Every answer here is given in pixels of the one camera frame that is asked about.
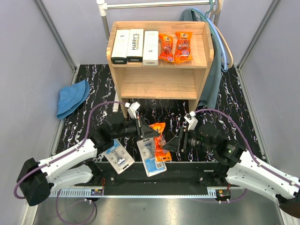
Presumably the white H razor box on shelf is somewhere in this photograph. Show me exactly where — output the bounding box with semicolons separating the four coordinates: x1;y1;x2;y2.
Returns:
111;30;130;64

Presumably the gillette blister pack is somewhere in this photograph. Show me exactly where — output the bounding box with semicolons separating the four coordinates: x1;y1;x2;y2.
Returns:
136;138;167;177
103;139;135;174

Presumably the white Harry's razor box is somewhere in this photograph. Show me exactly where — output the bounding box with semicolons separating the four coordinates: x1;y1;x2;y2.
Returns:
127;29;144;63

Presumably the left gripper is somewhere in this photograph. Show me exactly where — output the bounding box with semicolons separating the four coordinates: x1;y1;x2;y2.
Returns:
112;115;159;141

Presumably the metal clothes rack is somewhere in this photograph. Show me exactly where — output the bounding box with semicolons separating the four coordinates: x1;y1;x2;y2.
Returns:
97;0;224;41

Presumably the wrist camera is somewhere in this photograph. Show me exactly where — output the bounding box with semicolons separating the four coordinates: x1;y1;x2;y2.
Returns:
184;111;198;131
125;102;140;119

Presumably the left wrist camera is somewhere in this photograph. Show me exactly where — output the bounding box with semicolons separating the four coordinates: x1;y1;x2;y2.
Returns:
125;102;140;119

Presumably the blue bucket hat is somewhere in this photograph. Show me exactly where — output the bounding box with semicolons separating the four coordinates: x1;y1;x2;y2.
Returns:
56;79;90;120

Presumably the light blue hanger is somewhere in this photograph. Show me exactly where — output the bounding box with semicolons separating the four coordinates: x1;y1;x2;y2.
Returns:
191;8;228;72

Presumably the green hanger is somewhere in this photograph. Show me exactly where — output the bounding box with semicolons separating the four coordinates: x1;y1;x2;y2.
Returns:
191;0;216;35

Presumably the orange razor pack horizontal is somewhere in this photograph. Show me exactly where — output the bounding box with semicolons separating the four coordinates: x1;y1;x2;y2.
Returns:
150;122;172;162

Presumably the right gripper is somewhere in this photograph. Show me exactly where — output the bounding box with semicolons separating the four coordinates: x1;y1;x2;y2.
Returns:
162;127;215;153

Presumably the Gillette blister pack left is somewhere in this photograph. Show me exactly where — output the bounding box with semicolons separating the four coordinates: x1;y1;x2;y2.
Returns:
103;139;135;174

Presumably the teal hanging garment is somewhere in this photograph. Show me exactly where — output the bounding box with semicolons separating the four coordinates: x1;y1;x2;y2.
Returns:
179;8;222;108

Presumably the Gillette blister pack centre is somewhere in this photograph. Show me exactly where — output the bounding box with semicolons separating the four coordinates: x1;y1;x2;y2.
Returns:
136;138;167;177

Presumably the white h razor box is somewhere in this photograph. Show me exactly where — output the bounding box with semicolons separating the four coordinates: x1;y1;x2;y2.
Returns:
142;30;159;66
111;30;130;64

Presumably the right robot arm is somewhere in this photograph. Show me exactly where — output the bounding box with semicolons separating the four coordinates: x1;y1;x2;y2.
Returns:
163;124;300;218

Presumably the orange razor pack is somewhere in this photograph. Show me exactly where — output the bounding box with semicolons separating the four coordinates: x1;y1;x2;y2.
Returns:
158;33;174;63
174;31;193;63

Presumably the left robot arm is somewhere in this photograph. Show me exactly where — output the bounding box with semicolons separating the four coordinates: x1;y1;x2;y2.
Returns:
14;116;159;206

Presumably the wooden hanger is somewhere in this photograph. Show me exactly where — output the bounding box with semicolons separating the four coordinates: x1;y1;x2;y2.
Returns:
209;0;233;68

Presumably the wooden two-tier shelf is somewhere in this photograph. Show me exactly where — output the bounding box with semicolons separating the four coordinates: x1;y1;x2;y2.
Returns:
106;21;214;115

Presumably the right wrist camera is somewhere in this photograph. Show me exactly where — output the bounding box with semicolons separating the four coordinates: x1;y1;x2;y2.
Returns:
184;111;198;131

